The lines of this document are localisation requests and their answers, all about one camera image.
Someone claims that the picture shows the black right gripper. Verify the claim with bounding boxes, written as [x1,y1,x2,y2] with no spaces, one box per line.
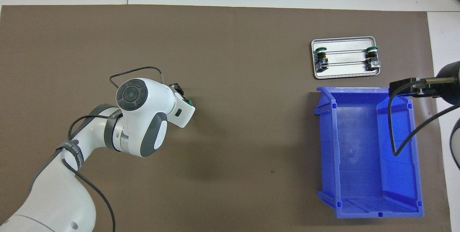
[390,61,460,105]

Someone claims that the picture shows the brown table mat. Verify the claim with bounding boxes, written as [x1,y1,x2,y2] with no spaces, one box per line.
[0,5,452,232]

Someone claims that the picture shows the silver metal tray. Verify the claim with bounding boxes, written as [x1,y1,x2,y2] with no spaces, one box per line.
[311,36,381,80]

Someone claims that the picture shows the blue plastic storage bin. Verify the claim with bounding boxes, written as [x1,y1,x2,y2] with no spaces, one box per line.
[314,87,424,219]

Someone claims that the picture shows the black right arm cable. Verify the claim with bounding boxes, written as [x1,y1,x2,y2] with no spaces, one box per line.
[388,81,460,157]

